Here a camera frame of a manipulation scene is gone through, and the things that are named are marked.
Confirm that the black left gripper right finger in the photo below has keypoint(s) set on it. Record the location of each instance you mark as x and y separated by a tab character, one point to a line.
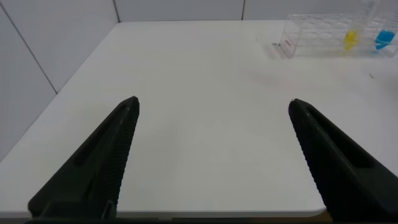
348	174

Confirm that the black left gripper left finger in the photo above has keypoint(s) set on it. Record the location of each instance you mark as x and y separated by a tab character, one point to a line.
93	168

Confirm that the yellow pigment test tube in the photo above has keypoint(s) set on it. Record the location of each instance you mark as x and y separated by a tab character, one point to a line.
350	40

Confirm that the blue pigment test tube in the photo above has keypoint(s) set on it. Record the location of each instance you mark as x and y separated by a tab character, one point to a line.
384	39

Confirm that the clear acrylic test tube rack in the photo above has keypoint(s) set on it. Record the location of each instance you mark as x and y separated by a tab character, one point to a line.
311	37

